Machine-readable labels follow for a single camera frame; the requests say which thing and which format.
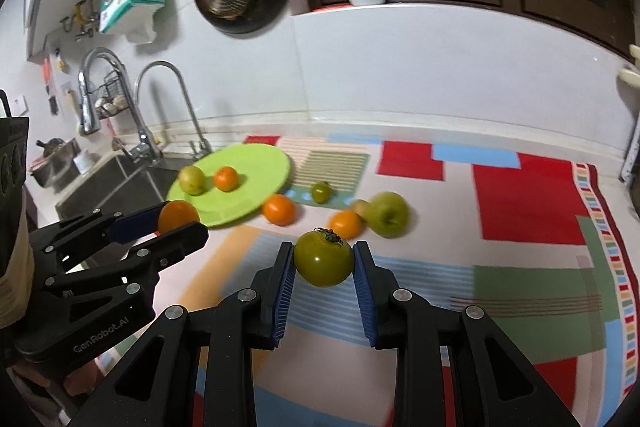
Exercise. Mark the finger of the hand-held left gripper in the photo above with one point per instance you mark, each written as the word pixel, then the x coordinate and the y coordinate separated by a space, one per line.
pixel 175 242
pixel 135 222

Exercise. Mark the colourful patchwork mat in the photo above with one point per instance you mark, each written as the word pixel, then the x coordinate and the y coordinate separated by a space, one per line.
pixel 520 207

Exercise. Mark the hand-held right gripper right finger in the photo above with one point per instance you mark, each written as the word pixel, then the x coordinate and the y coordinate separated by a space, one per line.
pixel 362 297

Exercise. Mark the stainless steel sink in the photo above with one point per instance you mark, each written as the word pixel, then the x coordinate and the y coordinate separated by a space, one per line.
pixel 115 182

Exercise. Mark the large green tomato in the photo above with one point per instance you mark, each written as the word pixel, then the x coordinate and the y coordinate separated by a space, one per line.
pixel 322 259

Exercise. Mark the small green tomato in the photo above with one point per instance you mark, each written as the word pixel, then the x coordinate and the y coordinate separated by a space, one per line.
pixel 321 193

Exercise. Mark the chrome pull-down faucet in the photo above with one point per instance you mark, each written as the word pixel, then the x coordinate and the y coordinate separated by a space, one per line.
pixel 86 107

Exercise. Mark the white cup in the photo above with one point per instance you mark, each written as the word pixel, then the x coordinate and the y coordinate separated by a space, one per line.
pixel 83 162

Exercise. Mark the brown kiwi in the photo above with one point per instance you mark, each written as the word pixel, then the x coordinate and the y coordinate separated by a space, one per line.
pixel 360 207

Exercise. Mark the person's left forearm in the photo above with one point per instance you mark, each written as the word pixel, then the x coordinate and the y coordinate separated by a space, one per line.
pixel 15 257

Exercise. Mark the metal knife rack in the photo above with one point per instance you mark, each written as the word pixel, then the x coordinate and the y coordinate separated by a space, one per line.
pixel 631 167

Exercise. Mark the chrome gooseneck faucet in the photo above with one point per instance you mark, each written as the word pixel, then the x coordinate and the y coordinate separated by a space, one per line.
pixel 201 147

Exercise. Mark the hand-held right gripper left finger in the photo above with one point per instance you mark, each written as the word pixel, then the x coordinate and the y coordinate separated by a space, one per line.
pixel 285 292

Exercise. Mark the orange tangerine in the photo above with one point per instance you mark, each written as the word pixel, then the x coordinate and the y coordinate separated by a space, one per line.
pixel 345 225
pixel 177 213
pixel 226 179
pixel 280 210

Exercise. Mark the dark cooking pot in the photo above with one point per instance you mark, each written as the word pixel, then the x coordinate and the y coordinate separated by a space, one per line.
pixel 50 162

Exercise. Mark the large green apple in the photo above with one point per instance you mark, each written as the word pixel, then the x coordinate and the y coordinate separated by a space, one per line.
pixel 390 214

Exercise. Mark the white wall socket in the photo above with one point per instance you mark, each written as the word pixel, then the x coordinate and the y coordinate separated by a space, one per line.
pixel 20 105

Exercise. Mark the lime green plate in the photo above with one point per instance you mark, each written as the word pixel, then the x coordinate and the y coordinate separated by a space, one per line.
pixel 250 167

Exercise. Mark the metal wall tap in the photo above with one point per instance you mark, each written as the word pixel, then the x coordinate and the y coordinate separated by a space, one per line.
pixel 82 24

